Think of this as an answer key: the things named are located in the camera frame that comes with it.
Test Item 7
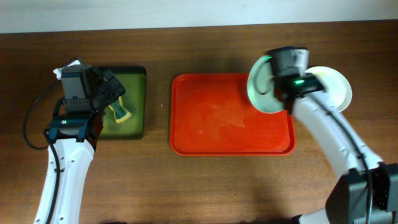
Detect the red plastic tray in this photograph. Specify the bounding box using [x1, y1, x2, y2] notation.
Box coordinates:
[170, 73, 296, 156]

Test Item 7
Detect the black tray with green liquid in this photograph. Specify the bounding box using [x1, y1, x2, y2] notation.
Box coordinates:
[99, 66, 147, 140]

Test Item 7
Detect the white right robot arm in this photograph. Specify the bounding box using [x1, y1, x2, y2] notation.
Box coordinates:
[268, 47, 397, 223]

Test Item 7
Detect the green yellow sponge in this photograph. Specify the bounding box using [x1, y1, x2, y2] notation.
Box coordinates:
[108, 96, 132, 124]

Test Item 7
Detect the cream white plate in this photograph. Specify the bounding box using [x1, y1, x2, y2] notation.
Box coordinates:
[305, 66, 353, 112]

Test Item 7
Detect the light green plate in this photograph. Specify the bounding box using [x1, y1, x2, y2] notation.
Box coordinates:
[247, 55, 284, 114]

